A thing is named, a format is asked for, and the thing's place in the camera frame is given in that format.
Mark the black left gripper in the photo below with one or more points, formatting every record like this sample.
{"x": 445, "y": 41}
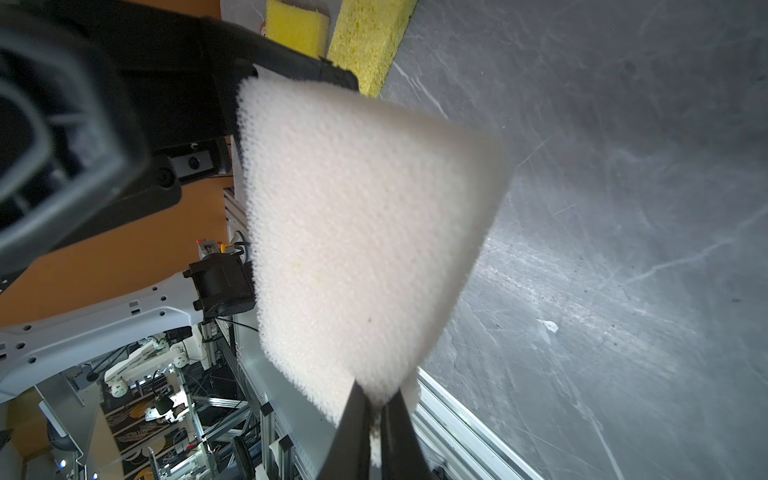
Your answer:
{"x": 108, "y": 108}

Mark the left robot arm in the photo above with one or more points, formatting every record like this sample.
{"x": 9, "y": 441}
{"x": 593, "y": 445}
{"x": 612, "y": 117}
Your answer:
{"x": 33, "y": 352}

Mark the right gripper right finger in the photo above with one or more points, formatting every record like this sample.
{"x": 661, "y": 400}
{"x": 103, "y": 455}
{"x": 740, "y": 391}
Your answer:
{"x": 401, "y": 454}

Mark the beige foam sponge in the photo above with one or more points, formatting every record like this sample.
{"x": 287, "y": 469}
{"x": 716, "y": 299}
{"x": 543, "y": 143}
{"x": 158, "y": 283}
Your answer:
{"x": 365, "y": 220}

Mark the aluminium front rail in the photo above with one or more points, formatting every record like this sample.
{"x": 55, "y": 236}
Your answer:
{"x": 420, "y": 432}

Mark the small yellow foam sponge left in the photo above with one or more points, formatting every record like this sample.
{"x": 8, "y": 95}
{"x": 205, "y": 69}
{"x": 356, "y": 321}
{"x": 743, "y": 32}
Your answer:
{"x": 304, "y": 31}

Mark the yellow cellulose sponge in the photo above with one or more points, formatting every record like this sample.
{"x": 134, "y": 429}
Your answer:
{"x": 367, "y": 37}

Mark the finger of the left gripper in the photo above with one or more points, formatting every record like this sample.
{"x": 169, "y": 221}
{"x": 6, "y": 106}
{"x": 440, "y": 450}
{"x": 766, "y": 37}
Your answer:
{"x": 235, "y": 50}

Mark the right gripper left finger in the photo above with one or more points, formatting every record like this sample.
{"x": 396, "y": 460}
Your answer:
{"x": 349, "y": 455}

